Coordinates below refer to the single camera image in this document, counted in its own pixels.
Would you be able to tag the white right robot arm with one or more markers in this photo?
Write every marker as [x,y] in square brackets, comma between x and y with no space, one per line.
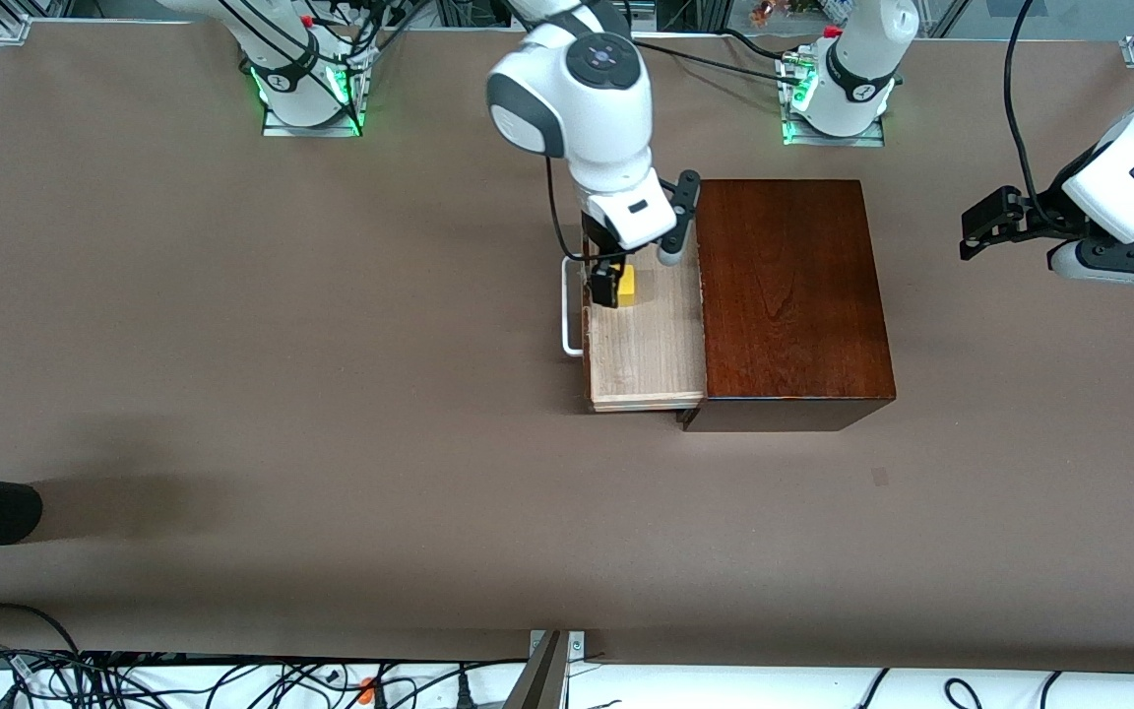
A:
[587,118]

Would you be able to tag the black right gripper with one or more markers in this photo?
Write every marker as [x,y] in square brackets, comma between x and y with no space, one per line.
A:
[598,240]

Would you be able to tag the orange connector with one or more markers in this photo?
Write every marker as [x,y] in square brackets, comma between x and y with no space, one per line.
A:
[367,689]

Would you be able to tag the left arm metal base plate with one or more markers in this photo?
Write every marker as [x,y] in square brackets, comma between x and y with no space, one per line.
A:
[872,140]

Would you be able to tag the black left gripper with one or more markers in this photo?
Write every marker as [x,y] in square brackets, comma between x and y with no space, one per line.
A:
[1041,219]

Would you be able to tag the dark brown wooden cabinet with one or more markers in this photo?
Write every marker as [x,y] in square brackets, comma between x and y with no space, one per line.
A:
[793,295]

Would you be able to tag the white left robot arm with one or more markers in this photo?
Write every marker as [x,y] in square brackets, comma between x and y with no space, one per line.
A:
[857,59]

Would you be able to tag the yellow block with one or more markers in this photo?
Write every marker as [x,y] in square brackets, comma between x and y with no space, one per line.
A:
[627,284]

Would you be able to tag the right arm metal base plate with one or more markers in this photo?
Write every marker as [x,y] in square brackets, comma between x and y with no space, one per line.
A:
[311,131]

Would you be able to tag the dark grey metal post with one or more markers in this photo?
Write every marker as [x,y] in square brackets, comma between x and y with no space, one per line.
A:
[542,679]

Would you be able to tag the silver metal bracket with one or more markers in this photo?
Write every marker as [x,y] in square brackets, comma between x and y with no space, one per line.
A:
[577,645]

